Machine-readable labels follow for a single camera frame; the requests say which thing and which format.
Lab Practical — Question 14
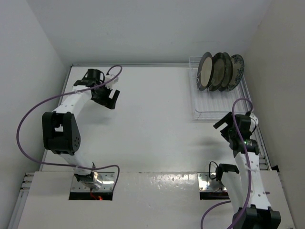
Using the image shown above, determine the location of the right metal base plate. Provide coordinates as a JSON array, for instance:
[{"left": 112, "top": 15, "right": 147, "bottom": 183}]
[{"left": 197, "top": 172, "right": 227, "bottom": 192}]

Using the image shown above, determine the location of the white wire dish rack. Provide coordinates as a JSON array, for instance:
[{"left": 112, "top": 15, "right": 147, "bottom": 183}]
[{"left": 189, "top": 56, "right": 250, "bottom": 122}]

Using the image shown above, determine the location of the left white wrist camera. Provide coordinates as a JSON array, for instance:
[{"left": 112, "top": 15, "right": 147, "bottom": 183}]
[{"left": 104, "top": 75, "right": 119, "bottom": 88}]

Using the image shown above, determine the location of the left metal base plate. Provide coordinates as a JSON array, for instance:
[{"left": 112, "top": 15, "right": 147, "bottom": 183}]
[{"left": 71, "top": 171, "right": 115, "bottom": 192}]

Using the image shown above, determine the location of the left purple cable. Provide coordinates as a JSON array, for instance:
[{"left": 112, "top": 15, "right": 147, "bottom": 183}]
[{"left": 16, "top": 64, "right": 123, "bottom": 189}]

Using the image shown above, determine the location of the metal base plate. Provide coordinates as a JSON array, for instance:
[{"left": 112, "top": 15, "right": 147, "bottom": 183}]
[
  {"left": 197, "top": 172, "right": 227, "bottom": 192},
  {"left": 71, "top": 171, "right": 115, "bottom": 192}
]

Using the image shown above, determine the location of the right black base cable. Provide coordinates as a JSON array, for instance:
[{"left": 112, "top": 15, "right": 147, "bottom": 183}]
[{"left": 208, "top": 162, "right": 219, "bottom": 186}]

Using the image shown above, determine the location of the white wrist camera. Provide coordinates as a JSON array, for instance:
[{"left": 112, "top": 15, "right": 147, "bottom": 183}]
[
  {"left": 249, "top": 113, "right": 258, "bottom": 128},
  {"left": 104, "top": 75, "right": 119, "bottom": 88}
]

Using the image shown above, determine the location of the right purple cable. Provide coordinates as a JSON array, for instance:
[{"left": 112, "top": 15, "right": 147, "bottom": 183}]
[{"left": 199, "top": 97, "right": 253, "bottom": 229}]

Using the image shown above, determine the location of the striped dark rim plate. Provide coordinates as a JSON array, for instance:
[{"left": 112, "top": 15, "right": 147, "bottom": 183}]
[{"left": 208, "top": 52, "right": 226, "bottom": 92}]

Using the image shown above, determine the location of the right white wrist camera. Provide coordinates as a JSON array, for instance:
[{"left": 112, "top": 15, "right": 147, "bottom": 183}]
[{"left": 249, "top": 113, "right": 258, "bottom": 128}]

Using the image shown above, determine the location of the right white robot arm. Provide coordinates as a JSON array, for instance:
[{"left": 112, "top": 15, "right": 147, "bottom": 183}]
[{"left": 214, "top": 112, "right": 281, "bottom": 229}]

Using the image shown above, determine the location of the blue floral plate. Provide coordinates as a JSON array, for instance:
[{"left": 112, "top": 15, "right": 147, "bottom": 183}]
[{"left": 225, "top": 54, "right": 244, "bottom": 92}]

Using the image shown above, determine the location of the silver rim plate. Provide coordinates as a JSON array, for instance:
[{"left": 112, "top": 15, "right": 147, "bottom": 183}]
[
  {"left": 218, "top": 52, "right": 233, "bottom": 92},
  {"left": 196, "top": 52, "right": 214, "bottom": 91}
]

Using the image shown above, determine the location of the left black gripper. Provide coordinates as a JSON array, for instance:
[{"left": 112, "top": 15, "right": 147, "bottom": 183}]
[{"left": 91, "top": 82, "right": 119, "bottom": 109}]

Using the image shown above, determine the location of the purple cable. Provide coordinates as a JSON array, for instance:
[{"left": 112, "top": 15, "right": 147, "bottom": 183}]
[
  {"left": 16, "top": 64, "right": 123, "bottom": 189},
  {"left": 199, "top": 97, "right": 253, "bottom": 229}
]

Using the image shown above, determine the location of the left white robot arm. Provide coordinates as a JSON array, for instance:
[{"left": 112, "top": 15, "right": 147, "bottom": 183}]
[{"left": 42, "top": 69, "right": 120, "bottom": 190}]

